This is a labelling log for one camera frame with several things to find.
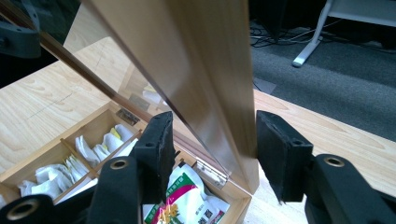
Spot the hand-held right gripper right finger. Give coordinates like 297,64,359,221
255,109,315,203

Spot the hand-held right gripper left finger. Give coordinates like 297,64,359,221
128,110,177,205

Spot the wooden tea box with glass lid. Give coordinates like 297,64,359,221
0,0,262,224

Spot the green pink tea packet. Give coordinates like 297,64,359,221
143,162,232,224

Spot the grey floor mat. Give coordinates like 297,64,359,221
252,77,277,95

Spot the assortment of white tea bags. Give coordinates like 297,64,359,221
17,123,140,201

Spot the white metal desk frame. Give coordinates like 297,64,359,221
291,0,396,68

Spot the bundle of floor cables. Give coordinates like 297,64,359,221
249,19,344,49

